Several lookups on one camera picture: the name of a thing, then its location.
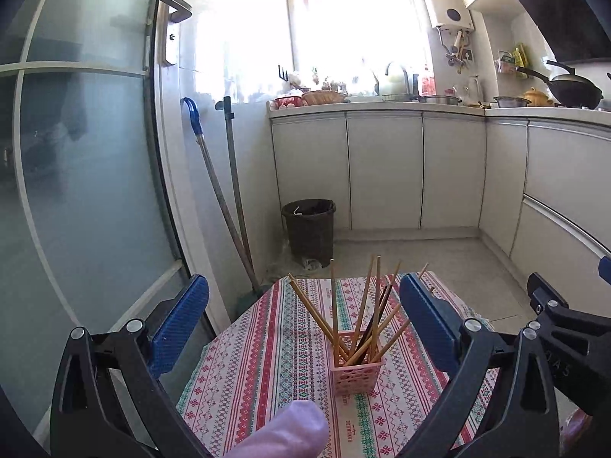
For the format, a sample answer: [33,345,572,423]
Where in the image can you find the white lower kitchen cabinets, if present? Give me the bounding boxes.
[269,102,610,315]

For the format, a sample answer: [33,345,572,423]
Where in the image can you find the pink gloved hand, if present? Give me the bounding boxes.
[226,400,329,458]

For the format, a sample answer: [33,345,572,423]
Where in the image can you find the frosted glass door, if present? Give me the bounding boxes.
[1,0,178,432]

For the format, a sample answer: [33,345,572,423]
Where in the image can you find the patterned tablecloth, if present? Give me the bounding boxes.
[177,278,448,457]

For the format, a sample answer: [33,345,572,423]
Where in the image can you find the pink perforated utensil holder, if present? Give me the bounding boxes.
[329,339,382,396]

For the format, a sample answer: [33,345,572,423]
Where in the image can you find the black chopstick in holder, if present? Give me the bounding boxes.
[357,307,379,348]

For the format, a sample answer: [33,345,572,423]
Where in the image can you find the bamboo chopstick in holder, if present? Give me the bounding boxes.
[329,258,341,367]

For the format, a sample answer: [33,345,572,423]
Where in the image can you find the bamboo chopstick low left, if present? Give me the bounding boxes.
[288,273,352,359]

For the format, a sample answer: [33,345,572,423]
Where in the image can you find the bamboo chopstick lowest left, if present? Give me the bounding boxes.
[287,278,349,361]

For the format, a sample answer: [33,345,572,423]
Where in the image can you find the black wok pan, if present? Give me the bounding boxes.
[515,60,603,110]

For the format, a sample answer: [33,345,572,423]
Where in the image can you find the dark brown trash bin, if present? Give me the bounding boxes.
[281,198,336,268]

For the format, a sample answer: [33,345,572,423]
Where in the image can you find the woven basket on counter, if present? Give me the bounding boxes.
[301,90,346,105]

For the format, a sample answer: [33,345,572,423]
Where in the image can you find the white water heater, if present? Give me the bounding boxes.
[425,0,474,31]

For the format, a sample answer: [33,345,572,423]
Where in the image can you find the dark-handled broom pole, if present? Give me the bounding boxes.
[214,96,260,292]

